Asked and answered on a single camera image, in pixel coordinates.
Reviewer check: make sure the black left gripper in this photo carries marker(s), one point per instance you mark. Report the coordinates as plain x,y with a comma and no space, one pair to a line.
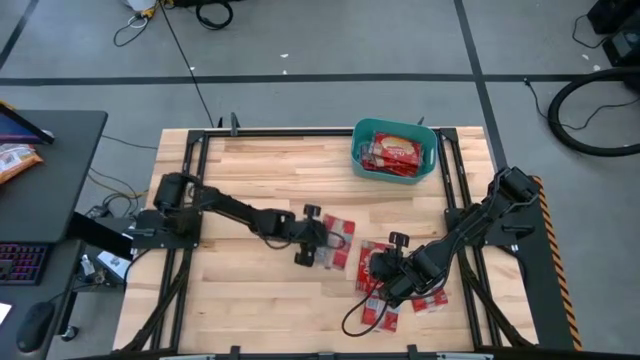
307,234

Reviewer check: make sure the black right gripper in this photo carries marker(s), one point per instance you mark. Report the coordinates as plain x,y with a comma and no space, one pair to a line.
395,275

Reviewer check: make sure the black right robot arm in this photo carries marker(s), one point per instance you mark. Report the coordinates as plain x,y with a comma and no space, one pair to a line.
470,225

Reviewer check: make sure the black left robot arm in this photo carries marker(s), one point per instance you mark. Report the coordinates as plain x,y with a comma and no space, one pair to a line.
230,205

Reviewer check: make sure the teal plastic basket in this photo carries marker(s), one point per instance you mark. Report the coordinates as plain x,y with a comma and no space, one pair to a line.
361,134

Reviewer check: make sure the white box under table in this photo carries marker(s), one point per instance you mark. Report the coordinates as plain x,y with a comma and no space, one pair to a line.
114,264

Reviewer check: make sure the black desk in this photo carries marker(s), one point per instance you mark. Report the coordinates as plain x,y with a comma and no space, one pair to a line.
55,190

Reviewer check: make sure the white and yellow device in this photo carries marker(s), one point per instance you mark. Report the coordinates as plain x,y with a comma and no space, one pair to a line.
140,5

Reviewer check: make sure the backlit black keyboard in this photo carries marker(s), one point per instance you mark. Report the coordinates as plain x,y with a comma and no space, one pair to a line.
22,262

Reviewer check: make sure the black computer mouse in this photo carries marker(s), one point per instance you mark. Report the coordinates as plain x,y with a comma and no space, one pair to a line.
35,327

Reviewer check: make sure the black equipment case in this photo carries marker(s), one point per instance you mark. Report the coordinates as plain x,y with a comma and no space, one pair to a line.
622,45

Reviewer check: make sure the orange snack bag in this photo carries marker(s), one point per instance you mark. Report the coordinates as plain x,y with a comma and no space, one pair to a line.
15,161

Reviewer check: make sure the black monitor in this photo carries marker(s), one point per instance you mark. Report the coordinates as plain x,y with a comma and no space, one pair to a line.
20,129

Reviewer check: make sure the black base plate, hazard stripe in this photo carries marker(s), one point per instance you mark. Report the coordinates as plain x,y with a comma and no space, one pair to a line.
535,280

